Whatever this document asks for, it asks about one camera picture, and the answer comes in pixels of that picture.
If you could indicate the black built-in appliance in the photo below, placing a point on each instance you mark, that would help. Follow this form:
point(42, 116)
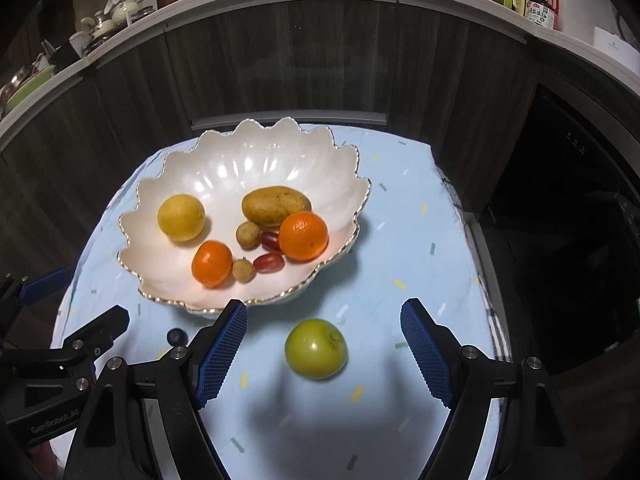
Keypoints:
point(565, 235)

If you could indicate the yellow lemon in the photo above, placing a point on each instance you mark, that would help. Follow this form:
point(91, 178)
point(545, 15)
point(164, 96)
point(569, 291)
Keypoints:
point(181, 217)

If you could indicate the large orange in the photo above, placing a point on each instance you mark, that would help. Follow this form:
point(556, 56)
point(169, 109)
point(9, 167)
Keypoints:
point(303, 236)

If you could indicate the dark wooden cabinet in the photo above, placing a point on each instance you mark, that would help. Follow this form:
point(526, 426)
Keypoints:
point(300, 60)

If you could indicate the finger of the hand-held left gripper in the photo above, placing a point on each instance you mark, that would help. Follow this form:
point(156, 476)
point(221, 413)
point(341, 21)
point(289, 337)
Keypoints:
point(47, 284)
point(105, 330)

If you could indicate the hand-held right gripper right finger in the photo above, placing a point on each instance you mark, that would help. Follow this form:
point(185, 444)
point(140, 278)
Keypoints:
point(425, 355)

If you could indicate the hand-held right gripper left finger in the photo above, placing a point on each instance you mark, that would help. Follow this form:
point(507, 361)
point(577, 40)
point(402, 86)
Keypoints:
point(225, 355)

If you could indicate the dark blueberry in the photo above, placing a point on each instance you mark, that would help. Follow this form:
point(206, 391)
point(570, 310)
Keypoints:
point(176, 337)

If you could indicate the brown speckled potato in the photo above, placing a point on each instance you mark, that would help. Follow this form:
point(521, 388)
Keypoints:
point(272, 205)

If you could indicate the red grape tomato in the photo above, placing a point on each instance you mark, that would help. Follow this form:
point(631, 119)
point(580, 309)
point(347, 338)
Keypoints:
point(270, 241)
point(268, 262)

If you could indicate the pile of white tableware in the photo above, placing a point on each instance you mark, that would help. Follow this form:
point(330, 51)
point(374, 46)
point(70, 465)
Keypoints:
point(120, 10)

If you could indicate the green apple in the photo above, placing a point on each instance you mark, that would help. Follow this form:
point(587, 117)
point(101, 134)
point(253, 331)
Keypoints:
point(315, 350)

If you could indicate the green plate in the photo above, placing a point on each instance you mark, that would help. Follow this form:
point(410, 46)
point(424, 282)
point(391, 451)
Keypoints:
point(30, 87)

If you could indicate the small brown longan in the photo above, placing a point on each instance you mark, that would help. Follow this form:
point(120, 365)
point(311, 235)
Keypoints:
point(244, 271)
point(248, 235)

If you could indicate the light blue confetti tablecloth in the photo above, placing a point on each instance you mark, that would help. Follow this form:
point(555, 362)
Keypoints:
point(410, 240)

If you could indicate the white scalloped bowl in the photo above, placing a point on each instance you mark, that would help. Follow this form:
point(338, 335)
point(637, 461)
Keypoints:
point(260, 170)

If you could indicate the small mandarin orange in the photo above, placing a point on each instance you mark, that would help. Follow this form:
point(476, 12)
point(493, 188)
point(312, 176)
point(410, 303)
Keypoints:
point(212, 265)

